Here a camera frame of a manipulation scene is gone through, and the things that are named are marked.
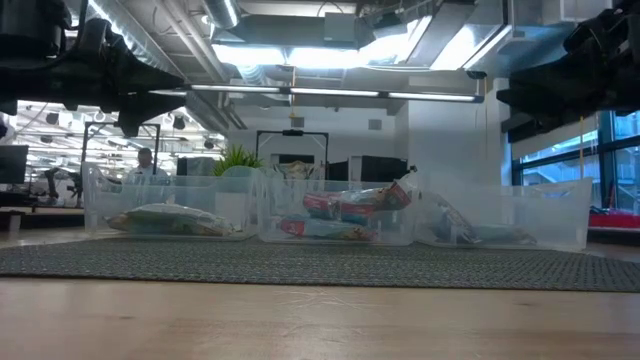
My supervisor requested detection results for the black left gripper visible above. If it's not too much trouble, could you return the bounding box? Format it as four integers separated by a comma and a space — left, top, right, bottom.
0, 18, 188, 139

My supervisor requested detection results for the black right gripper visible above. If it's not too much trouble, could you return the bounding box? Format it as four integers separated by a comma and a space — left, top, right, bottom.
497, 0, 640, 129

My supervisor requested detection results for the red green white granola bar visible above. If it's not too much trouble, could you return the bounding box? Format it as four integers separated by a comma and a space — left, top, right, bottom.
123, 203, 235, 232

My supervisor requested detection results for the tan red granola bar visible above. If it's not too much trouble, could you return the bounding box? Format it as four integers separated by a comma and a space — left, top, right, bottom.
357, 180, 415, 214

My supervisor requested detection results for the red blue granola bar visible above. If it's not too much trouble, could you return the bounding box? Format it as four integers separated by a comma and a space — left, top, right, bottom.
278, 215, 377, 242
303, 192, 374, 225

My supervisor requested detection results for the person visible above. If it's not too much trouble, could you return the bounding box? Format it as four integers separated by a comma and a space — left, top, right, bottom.
123, 147, 170, 182

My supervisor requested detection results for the clear plastic bin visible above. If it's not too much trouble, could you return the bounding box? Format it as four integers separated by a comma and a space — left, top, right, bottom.
412, 172, 594, 252
82, 162, 262, 242
254, 172, 419, 247

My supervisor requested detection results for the red storage box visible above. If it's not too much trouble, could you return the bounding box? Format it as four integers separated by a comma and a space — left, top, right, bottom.
588, 210, 640, 231

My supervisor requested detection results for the black computer monitor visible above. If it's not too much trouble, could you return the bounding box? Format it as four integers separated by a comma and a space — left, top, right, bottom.
0, 144, 30, 186

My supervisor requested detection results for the long ceiling light bar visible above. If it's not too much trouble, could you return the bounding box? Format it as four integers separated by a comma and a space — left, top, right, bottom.
188, 82, 485, 104

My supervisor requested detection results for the black cabinet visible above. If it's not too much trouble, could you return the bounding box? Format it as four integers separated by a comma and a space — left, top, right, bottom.
327, 155, 410, 184

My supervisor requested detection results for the grey woven placemat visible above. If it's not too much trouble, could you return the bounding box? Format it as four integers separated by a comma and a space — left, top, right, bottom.
0, 235, 640, 294

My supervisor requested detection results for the black metal rig frame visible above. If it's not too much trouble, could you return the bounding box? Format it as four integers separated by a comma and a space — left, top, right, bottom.
77, 120, 162, 195
255, 129, 330, 177

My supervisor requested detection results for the silver ventilation duct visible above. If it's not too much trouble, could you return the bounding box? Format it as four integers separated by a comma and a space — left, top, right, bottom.
202, 0, 242, 30

